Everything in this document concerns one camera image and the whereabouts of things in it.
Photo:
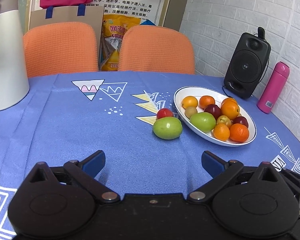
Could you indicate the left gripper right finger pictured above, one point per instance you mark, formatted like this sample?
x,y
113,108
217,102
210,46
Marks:
x,y
223,173

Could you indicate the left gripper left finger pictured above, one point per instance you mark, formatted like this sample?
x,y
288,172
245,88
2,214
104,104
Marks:
x,y
83,174

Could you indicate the small orange front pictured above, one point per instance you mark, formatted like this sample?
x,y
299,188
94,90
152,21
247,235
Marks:
x,y
221,132

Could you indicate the mandarin with stem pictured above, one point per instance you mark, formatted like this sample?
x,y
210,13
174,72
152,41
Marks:
x,y
239,133

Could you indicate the yellow-brown small fruit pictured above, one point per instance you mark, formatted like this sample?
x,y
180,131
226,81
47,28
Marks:
x,y
223,119

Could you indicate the green apple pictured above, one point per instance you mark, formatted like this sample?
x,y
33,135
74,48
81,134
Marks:
x,y
204,121
168,128

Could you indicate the dark red plum back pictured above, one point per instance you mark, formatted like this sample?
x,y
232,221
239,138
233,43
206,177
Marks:
x,y
241,120

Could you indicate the dark red plum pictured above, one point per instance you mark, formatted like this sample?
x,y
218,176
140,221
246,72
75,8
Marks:
x,y
214,110
241,120

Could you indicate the dark red plum front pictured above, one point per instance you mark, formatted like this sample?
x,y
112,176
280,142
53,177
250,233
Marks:
x,y
214,110

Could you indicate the brown longan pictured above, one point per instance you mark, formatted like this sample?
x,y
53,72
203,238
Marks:
x,y
190,111

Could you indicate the small yellow-orange citrus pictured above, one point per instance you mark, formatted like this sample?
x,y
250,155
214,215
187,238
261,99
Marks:
x,y
189,101

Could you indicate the small red apple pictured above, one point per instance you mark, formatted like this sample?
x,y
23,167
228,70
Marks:
x,y
164,112

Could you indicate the large orange back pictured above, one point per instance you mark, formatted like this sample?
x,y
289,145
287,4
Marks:
x,y
230,109

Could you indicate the mandarin orange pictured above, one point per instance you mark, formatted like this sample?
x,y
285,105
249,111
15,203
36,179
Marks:
x,y
205,101

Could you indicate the blue patterned tablecloth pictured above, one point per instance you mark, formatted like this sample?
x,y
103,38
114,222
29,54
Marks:
x,y
70,116

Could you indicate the pink water bottle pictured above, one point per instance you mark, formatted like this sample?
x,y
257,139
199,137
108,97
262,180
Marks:
x,y
274,87

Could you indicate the black speaker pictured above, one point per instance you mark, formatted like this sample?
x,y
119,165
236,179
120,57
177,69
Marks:
x,y
247,64

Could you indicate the white thermos jug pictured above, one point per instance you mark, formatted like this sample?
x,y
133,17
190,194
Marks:
x,y
14,83

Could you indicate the left orange chair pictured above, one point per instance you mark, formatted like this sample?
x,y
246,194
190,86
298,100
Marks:
x,y
60,48

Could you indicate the orange chair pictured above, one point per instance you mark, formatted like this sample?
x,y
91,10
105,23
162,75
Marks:
x,y
148,48
60,48

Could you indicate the right orange chair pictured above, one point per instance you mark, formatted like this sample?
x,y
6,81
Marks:
x,y
148,48

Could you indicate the yellow snack bag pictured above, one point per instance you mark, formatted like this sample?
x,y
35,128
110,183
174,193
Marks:
x,y
114,28

